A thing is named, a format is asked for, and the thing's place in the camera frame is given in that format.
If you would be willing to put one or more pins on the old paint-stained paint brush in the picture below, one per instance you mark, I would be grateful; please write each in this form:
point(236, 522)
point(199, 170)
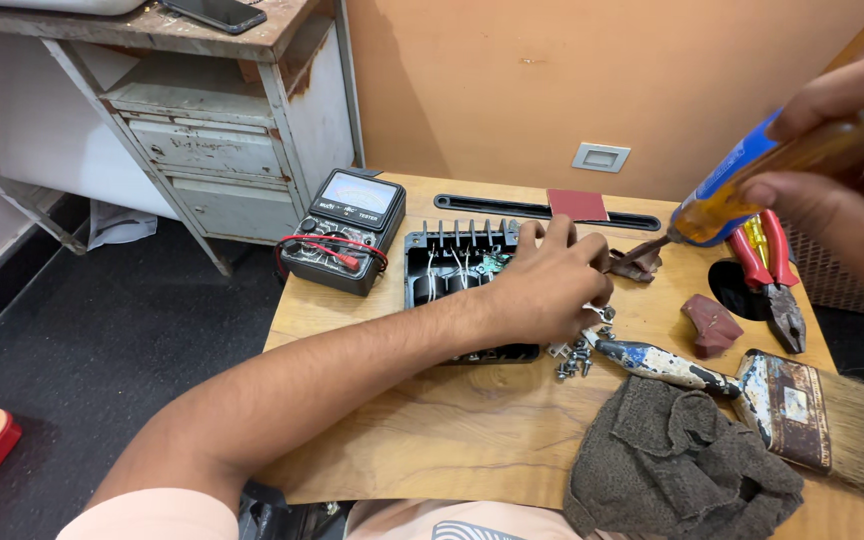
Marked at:
point(784, 405)

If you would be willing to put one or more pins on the white wall socket plate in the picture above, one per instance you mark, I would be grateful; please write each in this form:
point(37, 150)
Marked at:
point(601, 157)

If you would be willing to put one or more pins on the small silver metal bracket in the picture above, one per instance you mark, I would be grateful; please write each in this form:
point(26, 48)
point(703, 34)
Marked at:
point(600, 312)

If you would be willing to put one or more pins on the black smartphone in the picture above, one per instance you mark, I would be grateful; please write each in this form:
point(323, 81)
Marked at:
point(214, 13)

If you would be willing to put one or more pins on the red multimeter probe lead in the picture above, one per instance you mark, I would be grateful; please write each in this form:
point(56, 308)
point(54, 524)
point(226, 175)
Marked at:
point(331, 251)

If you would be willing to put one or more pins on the flat red sandpaper square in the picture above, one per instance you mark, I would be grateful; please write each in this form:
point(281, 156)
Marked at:
point(577, 204)

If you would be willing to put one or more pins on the brown woven mesh panel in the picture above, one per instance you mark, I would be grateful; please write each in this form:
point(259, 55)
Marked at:
point(844, 277)

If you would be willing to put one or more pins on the white crumpled plastic bag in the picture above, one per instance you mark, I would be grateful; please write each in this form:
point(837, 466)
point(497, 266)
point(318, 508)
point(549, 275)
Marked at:
point(121, 225)

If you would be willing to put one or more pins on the black finned electronics housing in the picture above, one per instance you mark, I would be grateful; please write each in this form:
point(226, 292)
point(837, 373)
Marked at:
point(451, 262)

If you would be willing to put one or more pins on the pile of small metal screws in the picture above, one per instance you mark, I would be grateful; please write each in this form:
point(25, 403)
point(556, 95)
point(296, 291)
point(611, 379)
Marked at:
point(576, 364)

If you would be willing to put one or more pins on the long black plastic strip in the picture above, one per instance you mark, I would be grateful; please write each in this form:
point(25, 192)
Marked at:
point(492, 204)

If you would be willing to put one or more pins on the crumpled brown sandpaper piece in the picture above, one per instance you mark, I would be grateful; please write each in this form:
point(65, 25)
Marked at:
point(638, 264)

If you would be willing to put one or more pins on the black analog multimeter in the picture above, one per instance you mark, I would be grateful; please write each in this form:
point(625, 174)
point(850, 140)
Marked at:
point(349, 225)

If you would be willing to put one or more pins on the person's left hand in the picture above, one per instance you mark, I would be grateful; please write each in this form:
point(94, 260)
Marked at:
point(544, 289)

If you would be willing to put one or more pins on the grey rough cloth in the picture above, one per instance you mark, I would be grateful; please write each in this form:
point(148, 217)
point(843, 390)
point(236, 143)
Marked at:
point(672, 465)

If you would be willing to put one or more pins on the folded red-brown sandpaper piece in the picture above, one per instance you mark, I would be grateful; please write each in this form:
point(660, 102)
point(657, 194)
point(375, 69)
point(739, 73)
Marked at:
point(711, 326)

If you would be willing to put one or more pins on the worn white metal desk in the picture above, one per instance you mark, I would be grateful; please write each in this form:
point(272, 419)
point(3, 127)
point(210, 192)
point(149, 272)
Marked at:
point(207, 135)

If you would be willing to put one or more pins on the person's peach shirt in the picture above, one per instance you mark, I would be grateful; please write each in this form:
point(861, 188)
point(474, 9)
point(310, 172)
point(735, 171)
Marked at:
point(147, 517)

